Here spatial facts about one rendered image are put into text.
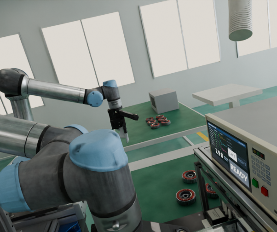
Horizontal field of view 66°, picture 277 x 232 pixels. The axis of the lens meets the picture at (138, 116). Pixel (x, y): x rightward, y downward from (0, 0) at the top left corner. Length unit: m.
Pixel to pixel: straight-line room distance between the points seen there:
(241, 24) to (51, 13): 4.31
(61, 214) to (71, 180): 0.89
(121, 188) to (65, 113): 5.14
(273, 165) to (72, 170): 0.47
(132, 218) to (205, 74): 5.46
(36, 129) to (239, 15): 1.62
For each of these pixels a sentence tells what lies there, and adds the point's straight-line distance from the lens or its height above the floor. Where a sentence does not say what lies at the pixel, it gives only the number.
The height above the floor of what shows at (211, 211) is 0.92.
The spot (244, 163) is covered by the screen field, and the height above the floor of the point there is 1.22.
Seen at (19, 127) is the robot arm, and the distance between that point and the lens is 0.48.
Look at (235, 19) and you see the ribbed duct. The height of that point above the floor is 1.68.
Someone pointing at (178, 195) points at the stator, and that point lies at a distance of 1.34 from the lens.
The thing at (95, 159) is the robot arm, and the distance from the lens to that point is 0.29.
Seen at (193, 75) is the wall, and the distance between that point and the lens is 5.59.
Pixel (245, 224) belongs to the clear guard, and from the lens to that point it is 0.77.
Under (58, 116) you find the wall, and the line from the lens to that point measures 5.47.
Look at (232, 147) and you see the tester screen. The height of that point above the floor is 1.25.
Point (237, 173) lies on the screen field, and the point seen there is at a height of 1.16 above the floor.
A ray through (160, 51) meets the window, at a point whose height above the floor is 1.55.
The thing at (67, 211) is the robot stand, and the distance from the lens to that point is 1.19.
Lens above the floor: 1.60
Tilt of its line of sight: 16 degrees down
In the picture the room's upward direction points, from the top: 14 degrees counter-clockwise
